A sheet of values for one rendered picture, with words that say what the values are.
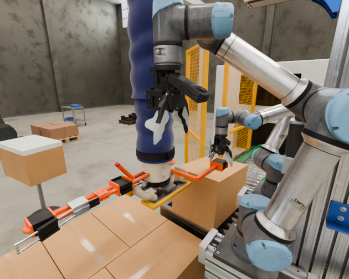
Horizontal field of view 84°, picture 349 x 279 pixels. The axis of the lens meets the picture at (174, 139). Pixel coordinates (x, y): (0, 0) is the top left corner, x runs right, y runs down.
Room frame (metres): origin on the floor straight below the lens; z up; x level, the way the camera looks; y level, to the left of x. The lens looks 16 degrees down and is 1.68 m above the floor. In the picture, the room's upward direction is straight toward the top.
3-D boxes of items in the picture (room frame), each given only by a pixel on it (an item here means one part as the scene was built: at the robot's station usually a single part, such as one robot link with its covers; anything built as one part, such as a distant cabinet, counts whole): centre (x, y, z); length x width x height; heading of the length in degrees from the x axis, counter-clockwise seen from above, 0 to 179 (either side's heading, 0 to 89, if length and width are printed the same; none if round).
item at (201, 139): (2.57, -0.26, 1.05); 0.87 x 0.10 x 2.10; 11
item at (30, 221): (0.61, 0.50, 1.18); 0.08 x 0.07 x 0.05; 141
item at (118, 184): (0.88, 0.27, 1.18); 0.10 x 0.08 x 0.06; 51
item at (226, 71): (2.95, -0.99, 1.05); 1.17 x 0.10 x 2.10; 139
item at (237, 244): (0.63, -0.30, 1.09); 0.15 x 0.15 x 0.10
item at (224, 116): (1.12, -0.28, 1.48); 0.09 x 0.08 x 0.11; 98
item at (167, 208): (1.34, -0.14, 0.58); 0.70 x 0.03 x 0.06; 49
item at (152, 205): (1.01, 0.04, 1.08); 0.34 x 0.10 x 0.05; 141
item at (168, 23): (0.55, 0.01, 1.82); 0.09 x 0.08 x 0.11; 80
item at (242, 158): (2.66, -0.94, 0.60); 1.60 x 0.11 x 0.09; 139
